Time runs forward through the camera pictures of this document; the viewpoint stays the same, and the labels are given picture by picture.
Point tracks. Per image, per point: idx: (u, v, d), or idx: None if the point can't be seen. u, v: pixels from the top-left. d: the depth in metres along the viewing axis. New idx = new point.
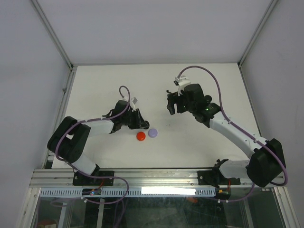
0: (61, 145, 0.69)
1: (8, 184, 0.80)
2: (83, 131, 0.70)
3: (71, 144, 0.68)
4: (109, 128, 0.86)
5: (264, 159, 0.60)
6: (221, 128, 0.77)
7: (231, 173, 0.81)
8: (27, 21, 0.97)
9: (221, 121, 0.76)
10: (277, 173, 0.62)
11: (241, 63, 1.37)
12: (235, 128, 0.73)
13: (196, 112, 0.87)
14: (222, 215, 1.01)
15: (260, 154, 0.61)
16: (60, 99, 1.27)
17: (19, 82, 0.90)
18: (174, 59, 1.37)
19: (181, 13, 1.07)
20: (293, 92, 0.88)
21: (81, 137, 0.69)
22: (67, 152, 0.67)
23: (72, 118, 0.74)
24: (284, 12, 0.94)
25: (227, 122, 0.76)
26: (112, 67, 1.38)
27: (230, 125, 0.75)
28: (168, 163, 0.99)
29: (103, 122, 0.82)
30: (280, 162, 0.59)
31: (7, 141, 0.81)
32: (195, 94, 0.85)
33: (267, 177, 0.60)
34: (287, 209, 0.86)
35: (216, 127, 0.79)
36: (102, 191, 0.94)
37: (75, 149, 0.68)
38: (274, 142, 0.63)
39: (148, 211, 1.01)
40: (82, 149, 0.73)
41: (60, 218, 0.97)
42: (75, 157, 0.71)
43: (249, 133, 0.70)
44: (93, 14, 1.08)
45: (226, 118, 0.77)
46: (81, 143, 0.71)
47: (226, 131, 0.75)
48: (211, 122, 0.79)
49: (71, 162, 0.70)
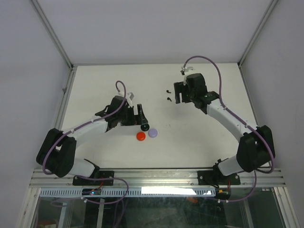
0: (48, 162, 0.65)
1: (8, 184, 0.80)
2: (69, 146, 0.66)
3: (58, 158, 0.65)
4: (104, 128, 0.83)
5: (251, 143, 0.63)
6: (216, 113, 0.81)
7: (229, 170, 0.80)
8: (27, 20, 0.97)
9: (217, 108, 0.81)
10: (265, 160, 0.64)
11: (241, 63, 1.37)
12: (228, 114, 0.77)
13: (195, 99, 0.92)
14: (222, 215, 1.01)
15: (249, 137, 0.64)
16: (60, 99, 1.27)
17: (19, 82, 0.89)
18: (174, 59, 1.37)
19: (181, 13, 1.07)
20: (294, 92, 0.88)
21: (67, 152, 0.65)
22: (55, 169, 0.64)
23: (57, 131, 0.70)
24: (284, 11, 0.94)
25: (223, 108, 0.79)
26: (112, 67, 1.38)
27: (225, 111, 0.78)
28: (168, 163, 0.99)
29: (93, 124, 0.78)
30: (268, 147, 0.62)
31: (7, 141, 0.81)
32: (195, 81, 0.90)
33: (254, 162, 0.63)
34: (287, 209, 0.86)
35: (212, 112, 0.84)
36: (102, 191, 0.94)
37: (63, 163, 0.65)
38: (264, 129, 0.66)
39: (148, 211, 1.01)
40: (72, 161, 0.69)
41: (60, 218, 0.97)
42: (66, 171, 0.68)
43: (242, 118, 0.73)
44: (93, 14, 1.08)
45: (222, 104, 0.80)
46: (70, 156, 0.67)
47: (221, 116, 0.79)
48: (208, 107, 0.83)
49: (63, 175, 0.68)
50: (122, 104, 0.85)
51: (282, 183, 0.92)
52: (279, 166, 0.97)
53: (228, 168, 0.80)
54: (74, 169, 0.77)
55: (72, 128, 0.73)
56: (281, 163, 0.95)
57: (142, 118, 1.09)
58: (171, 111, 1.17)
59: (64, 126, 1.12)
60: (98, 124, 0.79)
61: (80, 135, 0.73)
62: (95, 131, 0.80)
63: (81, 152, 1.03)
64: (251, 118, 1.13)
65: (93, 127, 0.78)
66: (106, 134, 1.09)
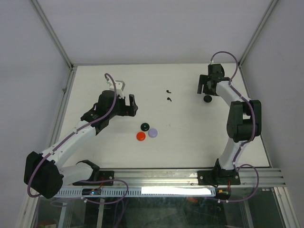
0: (35, 185, 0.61)
1: (8, 184, 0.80)
2: (53, 166, 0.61)
3: (44, 183, 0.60)
4: (91, 133, 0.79)
5: (239, 110, 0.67)
6: (222, 89, 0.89)
7: (224, 158, 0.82)
8: (27, 20, 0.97)
9: (224, 84, 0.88)
10: (249, 132, 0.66)
11: (242, 63, 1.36)
12: (231, 90, 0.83)
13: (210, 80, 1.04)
14: (222, 215, 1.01)
15: (239, 104, 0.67)
16: (60, 99, 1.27)
17: (18, 82, 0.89)
18: (174, 59, 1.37)
19: (181, 13, 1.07)
20: (294, 92, 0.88)
21: (52, 173, 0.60)
22: (43, 190, 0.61)
23: (34, 156, 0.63)
24: (284, 11, 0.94)
25: (228, 85, 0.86)
26: (112, 67, 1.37)
27: (230, 88, 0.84)
28: (168, 163, 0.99)
29: (77, 135, 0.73)
30: (252, 116, 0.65)
31: (7, 141, 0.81)
32: (214, 67, 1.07)
33: (238, 128, 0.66)
34: (287, 209, 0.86)
35: (220, 90, 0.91)
36: (102, 191, 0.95)
37: (51, 187, 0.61)
38: (256, 102, 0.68)
39: (148, 211, 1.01)
40: (61, 179, 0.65)
41: (60, 219, 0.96)
42: (55, 190, 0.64)
43: (240, 92, 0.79)
44: (93, 14, 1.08)
45: (229, 82, 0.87)
46: (55, 178, 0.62)
47: (225, 92, 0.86)
48: (217, 85, 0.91)
49: (55, 193, 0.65)
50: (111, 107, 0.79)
51: (282, 183, 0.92)
52: (279, 166, 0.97)
53: (228, 159, 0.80)
54: (71, 181, 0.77)
55: (52, 149, 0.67)
56: (281, 163, 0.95)
57: (134, 108, 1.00)
58: (171, 111, 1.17)
59: (65, 126, 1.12)
60: (82, 134, 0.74)
61: (62, 154, 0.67)
62: (82, 139, 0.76)
63: (81, 152, 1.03)
64: None
65: (78, 137, 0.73)
66: (107, 134, 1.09)
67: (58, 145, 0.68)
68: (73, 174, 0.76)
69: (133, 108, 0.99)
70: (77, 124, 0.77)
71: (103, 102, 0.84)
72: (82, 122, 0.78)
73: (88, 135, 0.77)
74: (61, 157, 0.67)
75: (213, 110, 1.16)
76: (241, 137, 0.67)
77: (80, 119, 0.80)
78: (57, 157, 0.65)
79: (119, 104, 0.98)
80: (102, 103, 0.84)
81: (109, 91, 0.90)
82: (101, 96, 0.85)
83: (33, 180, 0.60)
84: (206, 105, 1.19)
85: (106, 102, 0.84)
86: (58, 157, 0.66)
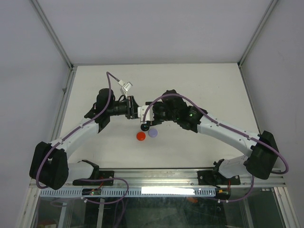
0: (43, 175, 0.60)
1: (8, 184, 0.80)
2: (61, 155, 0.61)
3: (52, 172, 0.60)
4: (96, 129, 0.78)
5: (263, 155, 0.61)
6: (210, 131, 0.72)
7: (230, 173, 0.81)
8: (26, 19, 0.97)
9: (210, 125, 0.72)
10: (273, 163, 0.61)
11: (241, 63, 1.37)
12: (227, 130, 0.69)
13: (181, 120, 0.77)
14: (222, 215, 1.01)
15: (256, 150, 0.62)
16: (60, 99, 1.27)
17: (18, 83, 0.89)
18: (174, 59, 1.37)
19: (181, 14, 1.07)
20: (294, 92, 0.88)
21: (61, 164, 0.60)
22: (51, 181, 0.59)
23: (47, 144, 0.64)
24: (284, 12, 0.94)
25: (215, 125, 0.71)
26: (112, 67, 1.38)
27: (223, 129, 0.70)
28: (168, 162, 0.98)
29: (83, 129, 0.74)
30: (273, 149, 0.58)
31: (7, 141, 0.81)
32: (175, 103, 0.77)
33: (267, 172, 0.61)
34: (287, 209, 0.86)
35: (205, 132, 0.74)
36: (102, 191, 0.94)
37: (58, 176, 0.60)
38: (267, 135, 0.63)
39: (149, 211, 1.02)
40: (67, 172, 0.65)
41: (60, 219, 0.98)
42: (61, 183, 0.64)
43: (242, 132, 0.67)
44: (92, 14, 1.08)
45: (214, 121, 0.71)
46: (62, 168, 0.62)
47: (217, 134, 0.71)
48: (199, 127, 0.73)
49: (59, 186, 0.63)
50: (108, 104, 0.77)
51: (282, 183, 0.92)
52: (279, 166, 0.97)
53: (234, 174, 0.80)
54: (71, 178, 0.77)
55: (61, 139, 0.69)
56: (281, 162, 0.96)
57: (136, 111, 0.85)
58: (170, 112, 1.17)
59: (65, 126, 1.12)
60: (88, 128, 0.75)
61: (70, 144, 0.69)
62: (88, 134, 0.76)
63: (81, 152, 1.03)
64: (251, 118, 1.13)
65: (84, 132, 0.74)
66: (107, 134, 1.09)
67: (66, 136, 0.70)
68: (74, 170, 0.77)
69: (132, 109, 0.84)
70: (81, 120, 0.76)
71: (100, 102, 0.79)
72: (86, 118, 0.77)
73: (93, 131, 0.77)
74: (70, 147, 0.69)
75: (213, 110, 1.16)
76: (270, 171, 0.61)
77: (84, 116, 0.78)
78: (66, 146, 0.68)
79: (122, 105, 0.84)
80: (100, 103, 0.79)
81: (105, 89, 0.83)
82: (98, 97, 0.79)
83: (41, 171, 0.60)
84: (206, 104, 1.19)
85: (103, 101, 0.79)
86: (67, 146, 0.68)
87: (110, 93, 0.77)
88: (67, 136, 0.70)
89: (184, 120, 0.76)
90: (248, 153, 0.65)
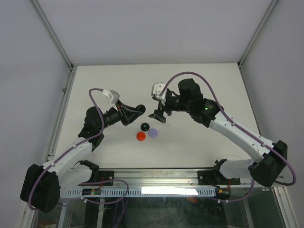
0: (34, 198, 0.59)
1: (8, 184, 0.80)
2: (52, 178, 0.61)
3: (42, 195, 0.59)
4: (90, 147, 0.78)
5: (273, 163, 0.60)
6: (223, 129, 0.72)
7: (231, 174, 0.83)
8: (27, 20, 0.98)
9: (224, 123, 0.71)
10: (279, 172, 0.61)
11: (242, 63, 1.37)
12: (241, 131, 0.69)
13: (194, 112, 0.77)
14: (222, 215, 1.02)
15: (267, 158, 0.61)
16: (60, 99, 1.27)
17: (18, 83, 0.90)
18: (174, 59, 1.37)
19: (181, 14, 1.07)
20: (294, 92, 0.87)
21: (52, 188, 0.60)
22: (41, 205, 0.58)
23: (39, 166, 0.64)
24: (284, 11, 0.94)
25: (231, 124, 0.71)
26: (111, 67, 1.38)
27: (235, 131, 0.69)
28: (168, 162, 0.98)
29: (77, 149, 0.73)
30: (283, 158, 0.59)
31: (7, 140, 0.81)
32: (193, 93, 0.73)
33: (272, 180, 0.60)
34: (287, 209, 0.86)
35: (217, 128, 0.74)
36: (102, 191, 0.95)
37: (49, 200, 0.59)
38: (280, 145, 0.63)
39: (149, 211, 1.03)
40: (58, 193, 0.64)
41: (60, 219, 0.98)
42: (52, 205, 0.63)
43: (256, 137, 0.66)
44: (92, 15, 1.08)
45: (230, 120, 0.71)
46: (54, 191, 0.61)
47: (230, 134, 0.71)
48: (212, 123, 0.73)
49: (49, 210, 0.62)
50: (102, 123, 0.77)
51: None
52: None
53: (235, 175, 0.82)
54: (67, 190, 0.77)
55: (52, 162, 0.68)
56: None
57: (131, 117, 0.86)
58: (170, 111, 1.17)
59: (65, 126, 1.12)
60: (81, 148, 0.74)
61: (62, 166, 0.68)
62: (82, 154, 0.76)
63: None
64: (251, 118, 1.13)
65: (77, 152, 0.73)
66: (107, 134, 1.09)
67: (59, 158, 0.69)
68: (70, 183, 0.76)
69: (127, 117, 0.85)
70: (74, 140, 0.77)
71: (91, 123, 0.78)
72: (80, 138, 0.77)
73: (86, 150, 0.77)
74: (61, 169, 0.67)
75: None
76: (275, 179, 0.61)
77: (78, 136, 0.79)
78: (58, 168, 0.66)
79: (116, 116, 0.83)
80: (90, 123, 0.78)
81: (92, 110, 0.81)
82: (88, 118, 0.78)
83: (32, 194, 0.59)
84: None
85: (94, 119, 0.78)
86: (60, 168, 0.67)
87: (101, 112, 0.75)
88: (60, 157, 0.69)
89: (197, 113, 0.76)
90: (258, 159, 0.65)
